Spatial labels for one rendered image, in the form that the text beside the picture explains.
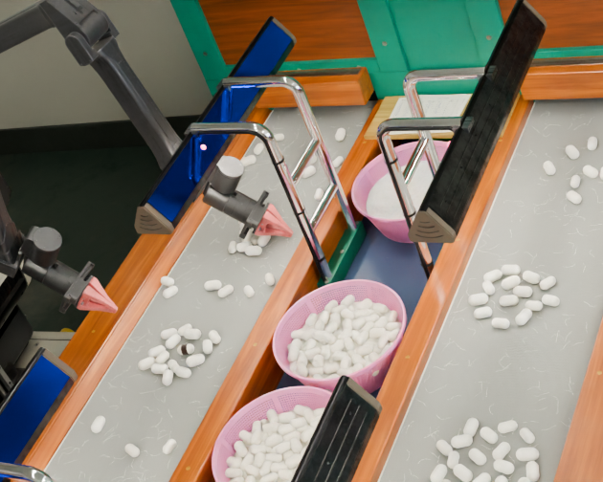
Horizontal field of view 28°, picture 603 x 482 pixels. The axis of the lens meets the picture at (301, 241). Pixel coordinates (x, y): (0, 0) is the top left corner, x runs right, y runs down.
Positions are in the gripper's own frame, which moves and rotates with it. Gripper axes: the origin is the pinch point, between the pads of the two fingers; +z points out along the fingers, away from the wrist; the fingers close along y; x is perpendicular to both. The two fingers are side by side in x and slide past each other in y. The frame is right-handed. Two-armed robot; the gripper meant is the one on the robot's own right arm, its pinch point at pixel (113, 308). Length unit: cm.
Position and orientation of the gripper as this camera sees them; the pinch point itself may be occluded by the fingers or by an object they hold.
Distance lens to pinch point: 245.0
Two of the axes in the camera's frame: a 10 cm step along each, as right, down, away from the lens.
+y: 3.8, -6.7, 6.4
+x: -3.3, 5.4, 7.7
